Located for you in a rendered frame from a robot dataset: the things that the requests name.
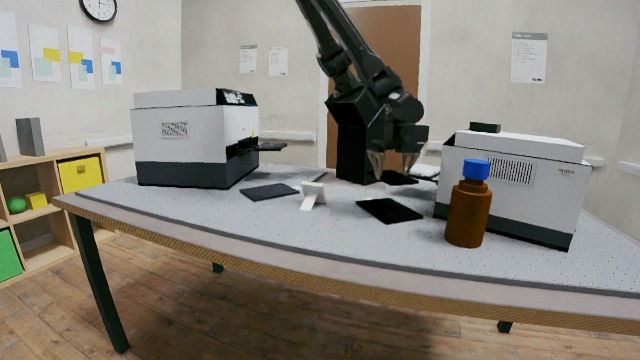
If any white multi-well plate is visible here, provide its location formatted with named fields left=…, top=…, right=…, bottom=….
left=409, top=164, right=440, bottom=176

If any brown bottle with blue cap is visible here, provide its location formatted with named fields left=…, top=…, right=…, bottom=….
left=444, top=159, right=493, bottom=249

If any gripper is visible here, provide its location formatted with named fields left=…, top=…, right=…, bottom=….
left=367, top=136, right=421, bottom=180

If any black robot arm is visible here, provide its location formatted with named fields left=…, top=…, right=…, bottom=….
left=295, top=0, right=429, bottom=151

